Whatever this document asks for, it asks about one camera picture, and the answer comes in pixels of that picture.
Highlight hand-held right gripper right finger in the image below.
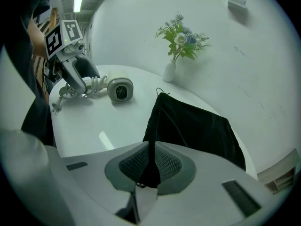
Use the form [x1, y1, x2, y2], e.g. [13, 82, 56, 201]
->
[135, 141, 287, 226]

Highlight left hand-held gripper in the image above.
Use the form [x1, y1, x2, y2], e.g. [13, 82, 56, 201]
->
[44, 19, 102, 94]

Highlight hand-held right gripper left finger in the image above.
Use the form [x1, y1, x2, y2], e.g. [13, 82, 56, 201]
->
[46, 141, 153, 221]

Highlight small beige device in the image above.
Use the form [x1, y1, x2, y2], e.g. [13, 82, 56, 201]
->
[51, 69, 135, 115]

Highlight black pouch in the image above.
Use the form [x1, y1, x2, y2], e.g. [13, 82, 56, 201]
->
[138, 87, 247, 189]

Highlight person's left forearm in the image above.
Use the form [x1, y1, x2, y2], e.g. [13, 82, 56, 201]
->
[27, 20, 51, 57]

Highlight person's black t-shirt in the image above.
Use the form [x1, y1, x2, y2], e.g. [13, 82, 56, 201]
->
[18, 0, 55, 147]

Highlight ceiling light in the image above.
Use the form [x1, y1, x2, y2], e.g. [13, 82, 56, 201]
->
[72, 0, 85, 13]

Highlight grey wooden shelf cabinet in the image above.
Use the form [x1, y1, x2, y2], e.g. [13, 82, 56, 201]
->
[257, 148, 301, 195]

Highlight white ribbed vase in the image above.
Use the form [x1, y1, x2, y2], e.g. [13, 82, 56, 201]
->
[162, 59, 177, 83]

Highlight blue and white flower bouquet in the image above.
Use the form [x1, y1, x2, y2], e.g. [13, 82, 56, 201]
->
[154, 12, 212, 61]

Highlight white wall box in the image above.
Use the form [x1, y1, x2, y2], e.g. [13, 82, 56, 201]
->
[227, 0, 248, 12]

